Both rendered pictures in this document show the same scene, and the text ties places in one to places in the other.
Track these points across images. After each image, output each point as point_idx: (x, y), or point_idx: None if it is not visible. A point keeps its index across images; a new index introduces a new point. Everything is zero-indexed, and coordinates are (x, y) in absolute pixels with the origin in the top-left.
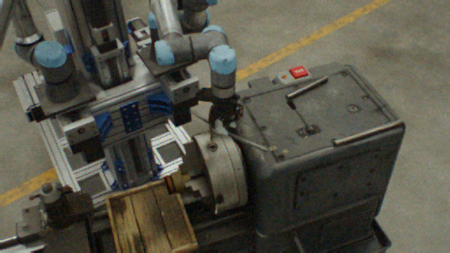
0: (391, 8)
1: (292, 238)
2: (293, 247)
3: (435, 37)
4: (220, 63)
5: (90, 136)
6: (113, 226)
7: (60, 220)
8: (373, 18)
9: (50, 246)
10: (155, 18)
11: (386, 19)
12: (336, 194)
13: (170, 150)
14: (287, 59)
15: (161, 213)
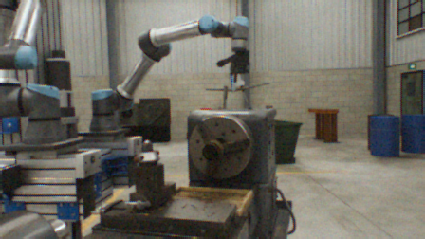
0: (126, 193)
1: (273, 190)
2: (269, 209)
3: None
4: (246, 19)
5: (96, 170)
6: None
7: (160, 193)
8: (121, 199)
9: (174, 214)
10: (166, 31)
11: (129, 197)
12: (272, 152)
13: None
14: (89, 229)
15: (202, 197)
